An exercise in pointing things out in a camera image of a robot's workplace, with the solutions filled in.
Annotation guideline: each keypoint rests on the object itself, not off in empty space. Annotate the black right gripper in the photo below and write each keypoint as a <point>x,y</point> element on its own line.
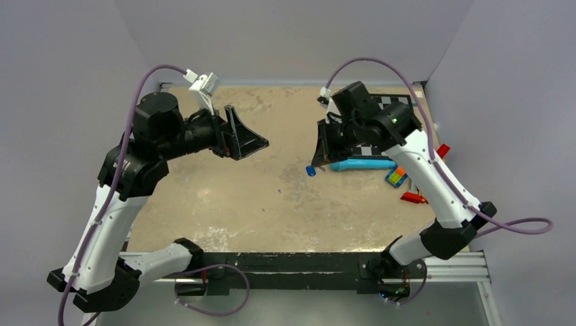
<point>326,152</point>

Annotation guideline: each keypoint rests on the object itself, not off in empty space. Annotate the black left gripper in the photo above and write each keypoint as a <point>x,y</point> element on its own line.
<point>247,140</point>

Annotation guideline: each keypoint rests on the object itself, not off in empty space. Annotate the blue plastic key tag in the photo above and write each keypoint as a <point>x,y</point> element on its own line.
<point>310,170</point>

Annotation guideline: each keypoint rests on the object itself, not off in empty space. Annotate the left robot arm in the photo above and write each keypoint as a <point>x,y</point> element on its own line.
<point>102,280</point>

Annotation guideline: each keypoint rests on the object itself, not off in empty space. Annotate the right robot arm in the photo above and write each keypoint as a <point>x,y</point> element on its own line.
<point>458,214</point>

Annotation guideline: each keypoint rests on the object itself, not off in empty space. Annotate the light blue plastic cylinder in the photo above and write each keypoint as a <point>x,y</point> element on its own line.
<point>362,164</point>

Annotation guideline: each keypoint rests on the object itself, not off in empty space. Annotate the black white chessboard mat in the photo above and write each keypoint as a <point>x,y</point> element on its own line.
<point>385,121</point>

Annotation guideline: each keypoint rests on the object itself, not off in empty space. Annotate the red triangular block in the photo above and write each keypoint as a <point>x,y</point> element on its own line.
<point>414,198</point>

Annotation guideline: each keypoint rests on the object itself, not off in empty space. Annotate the red green toy block stack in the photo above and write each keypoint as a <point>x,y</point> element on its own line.
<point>442,150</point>

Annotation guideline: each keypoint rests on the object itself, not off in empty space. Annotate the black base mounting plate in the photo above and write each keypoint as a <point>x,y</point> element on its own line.
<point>348,271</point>

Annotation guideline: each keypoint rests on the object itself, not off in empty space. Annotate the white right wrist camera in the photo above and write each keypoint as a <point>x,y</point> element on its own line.
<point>326,101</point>

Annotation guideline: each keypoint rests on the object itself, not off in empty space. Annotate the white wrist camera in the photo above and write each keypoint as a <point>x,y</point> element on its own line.
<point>326,101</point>
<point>203,88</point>

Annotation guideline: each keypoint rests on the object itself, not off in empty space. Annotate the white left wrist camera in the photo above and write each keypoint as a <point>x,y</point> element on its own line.
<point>203,88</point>

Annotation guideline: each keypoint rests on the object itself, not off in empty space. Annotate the aluminium frame rail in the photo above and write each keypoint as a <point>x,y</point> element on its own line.
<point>453,292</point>

